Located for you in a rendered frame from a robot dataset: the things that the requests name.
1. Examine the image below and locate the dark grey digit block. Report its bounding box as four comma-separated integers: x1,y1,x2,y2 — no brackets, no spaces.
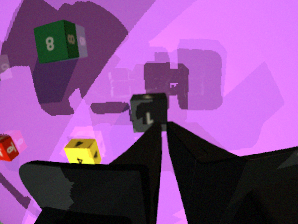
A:
130,92,168,133

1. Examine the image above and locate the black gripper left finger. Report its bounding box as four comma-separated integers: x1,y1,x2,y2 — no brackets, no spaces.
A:
19,123,162,224

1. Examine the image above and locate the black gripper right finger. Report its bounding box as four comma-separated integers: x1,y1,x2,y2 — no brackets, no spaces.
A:
166,121,298,224

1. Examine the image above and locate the red block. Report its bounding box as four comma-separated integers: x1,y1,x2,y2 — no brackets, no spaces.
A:
0,136,19,161

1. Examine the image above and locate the yellow block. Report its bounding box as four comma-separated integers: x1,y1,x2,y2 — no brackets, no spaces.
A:
64,139,101,164

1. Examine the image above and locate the dark green block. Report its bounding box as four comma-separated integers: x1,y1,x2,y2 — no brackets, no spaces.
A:
33,19,80,63

